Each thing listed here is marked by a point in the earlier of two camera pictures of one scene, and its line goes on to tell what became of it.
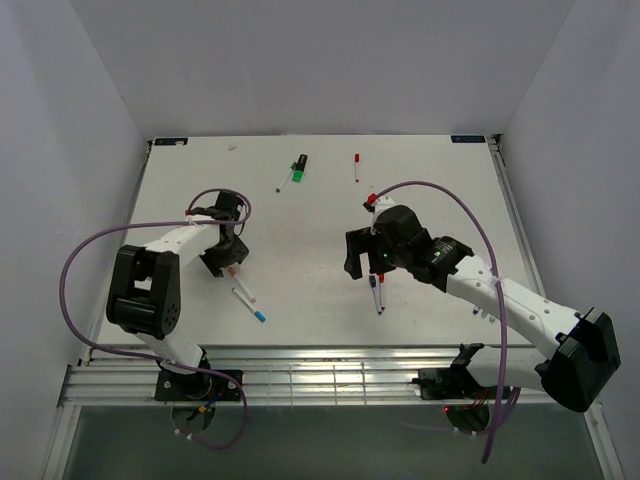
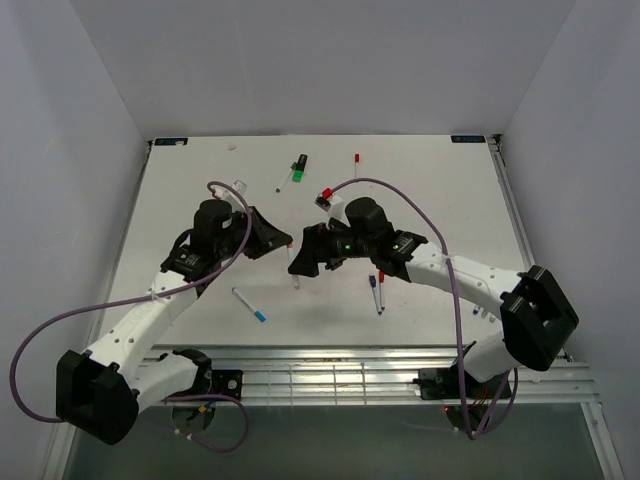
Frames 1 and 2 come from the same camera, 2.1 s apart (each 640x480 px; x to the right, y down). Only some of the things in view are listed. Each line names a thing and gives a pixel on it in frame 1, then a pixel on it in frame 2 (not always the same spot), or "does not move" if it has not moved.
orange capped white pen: x=233 y=271 to x=290 y=258
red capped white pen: x=381 y=282 does not move
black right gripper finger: x=358 y=242 to x=312 y=252
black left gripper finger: x=215 y=263 to x=264 y=236
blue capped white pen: x=258 y=315 does not move
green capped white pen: x=292 y=167 does not move
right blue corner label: x=467 y=139 does not move
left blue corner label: x=171 y=141 does not move
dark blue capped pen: x=375 y=291 does not move
